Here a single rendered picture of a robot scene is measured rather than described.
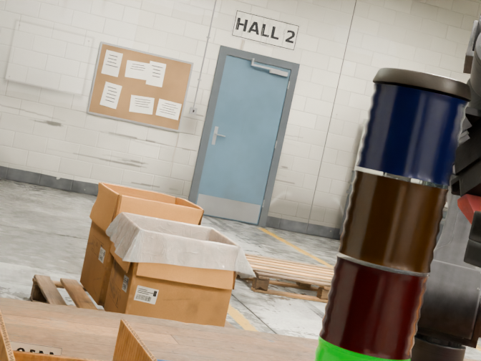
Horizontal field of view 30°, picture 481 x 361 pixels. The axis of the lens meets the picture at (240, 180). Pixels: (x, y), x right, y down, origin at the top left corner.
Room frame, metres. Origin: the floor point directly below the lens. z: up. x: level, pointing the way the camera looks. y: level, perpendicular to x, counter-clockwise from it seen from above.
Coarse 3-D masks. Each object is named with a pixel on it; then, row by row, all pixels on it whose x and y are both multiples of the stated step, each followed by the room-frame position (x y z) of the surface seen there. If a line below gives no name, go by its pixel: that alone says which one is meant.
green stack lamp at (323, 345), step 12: (324, 348) 0.35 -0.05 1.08; (336, 348) 0.35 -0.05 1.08; (324, 360) 0.35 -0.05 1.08; (336, 360) 0.35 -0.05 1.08; (348, 360) 0.34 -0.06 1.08; (360, 360) 0.34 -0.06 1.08; (372, 360) 0.34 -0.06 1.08; (384, 360) 0.35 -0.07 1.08; (396, 360) 0.35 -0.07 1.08; (408, 360) 0.36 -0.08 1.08
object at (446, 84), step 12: (384, 72) 0.35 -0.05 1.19; (396, 72) 0.35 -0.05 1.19; (408, 72) 0.34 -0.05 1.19; (420, 72) 0.34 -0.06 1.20; (396, 84) 0.35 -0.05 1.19; (408, 84) 0.34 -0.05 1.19; (420, 84) 0.34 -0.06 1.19; (432, 84) 0.34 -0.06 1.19; (444, 84) 0.34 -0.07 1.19; (456, 84) 0.34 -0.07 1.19; (456, 96) 0.35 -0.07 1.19; (468, 96) 0.35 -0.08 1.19
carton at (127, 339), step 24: (0, 312) 0.74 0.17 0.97; (0, 336) 0.69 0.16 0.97; (120, 336) 0.80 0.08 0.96; (0, 360) 0.66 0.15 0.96; (24, 360) 0.78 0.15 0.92; (48, 360) 0.79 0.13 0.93; (72, 360) 0.80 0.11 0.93; (96, 360) 0.80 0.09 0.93; (120, 360) 0.79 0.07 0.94; (144, 360) 0.72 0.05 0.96
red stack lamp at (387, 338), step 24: (336, 264) 0.36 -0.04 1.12; (360, 264) 0.34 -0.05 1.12; (336, 288) 0.35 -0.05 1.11; (360, 288) 0.34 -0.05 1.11; (384, 288) 0.34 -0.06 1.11; (408, 288) 0.34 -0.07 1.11; (336, 312) 0.35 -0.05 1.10; (360, 312) 0.34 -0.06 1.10; (384, 312) 0.34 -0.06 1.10; (408, 312) 0.35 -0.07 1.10; (336, 336) 0.35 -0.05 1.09; (360, 336) 0.34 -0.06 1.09; (384, 336) 0.34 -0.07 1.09; (408, 336) 0.35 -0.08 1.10
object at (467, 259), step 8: (480, 216) 0.60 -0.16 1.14; (472, 224) 0.61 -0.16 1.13; (480, 224) 0.60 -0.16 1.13; (472, 232) 0.60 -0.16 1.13; (480, 232) 0.60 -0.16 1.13; (472, 240) 0.60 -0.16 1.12; (480, 240) 0.59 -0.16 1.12; (472, 248) 0.60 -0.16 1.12; (480, 248) 0.59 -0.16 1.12; (472, 256) 0.60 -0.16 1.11; (480, 256) 0.59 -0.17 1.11; (472, 264) 0.60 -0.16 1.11; (480, 264) 0.59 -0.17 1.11
